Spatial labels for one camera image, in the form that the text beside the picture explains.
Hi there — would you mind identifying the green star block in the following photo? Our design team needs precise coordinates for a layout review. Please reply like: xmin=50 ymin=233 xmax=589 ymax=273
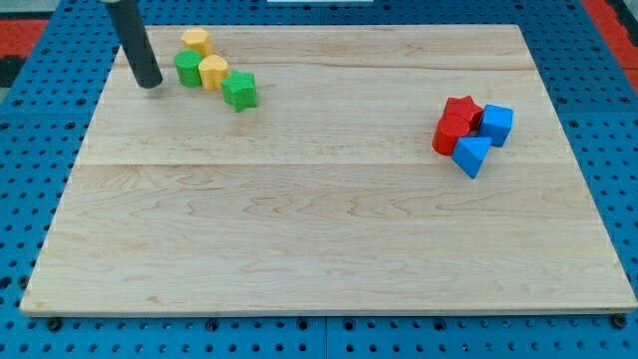
xmin=221 ymin=70 xmax=258 ymax=112

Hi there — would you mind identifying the blue triangle block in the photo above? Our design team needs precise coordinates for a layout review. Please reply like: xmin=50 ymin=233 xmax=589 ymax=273
xmin=452 ymin=137 xmax=491 ymax=179

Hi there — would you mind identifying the blue cube block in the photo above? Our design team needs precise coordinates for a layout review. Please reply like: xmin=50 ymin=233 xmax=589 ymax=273
xmin=478 ymin=104 xmax=514 ymax=148

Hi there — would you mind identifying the red star block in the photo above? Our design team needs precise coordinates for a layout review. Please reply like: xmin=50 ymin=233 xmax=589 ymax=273
xmin=443 ymin=96 xmax=484 ymax=131

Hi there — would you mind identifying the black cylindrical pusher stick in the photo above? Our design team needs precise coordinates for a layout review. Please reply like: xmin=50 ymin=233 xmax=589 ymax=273
xmin=103 ymin=0 xmax=162 ymax=89

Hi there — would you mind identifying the yellow heart block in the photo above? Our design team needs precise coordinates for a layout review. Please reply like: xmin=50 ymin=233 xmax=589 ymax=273
xmin=197 ymin=55 xmax=229 ymax=90

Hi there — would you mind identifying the red cylinder block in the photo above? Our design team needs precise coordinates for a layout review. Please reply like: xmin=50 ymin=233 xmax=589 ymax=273
xmin=432 ymin=114 xmax=471 ymax=156

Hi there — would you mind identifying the green cylinder block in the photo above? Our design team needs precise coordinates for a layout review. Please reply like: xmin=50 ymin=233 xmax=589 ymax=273
xmin=173 ymin=49 xmax=202 ymax=88

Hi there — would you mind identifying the wooden board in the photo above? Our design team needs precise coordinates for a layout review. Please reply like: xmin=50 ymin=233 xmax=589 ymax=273
xmin=20 ymin=25 xmax=637 ymax=317

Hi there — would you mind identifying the yellow hexagon block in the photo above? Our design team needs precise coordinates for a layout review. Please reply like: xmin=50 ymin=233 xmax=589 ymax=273
xmin=180 ymin=27 xmax=214 ymax=58

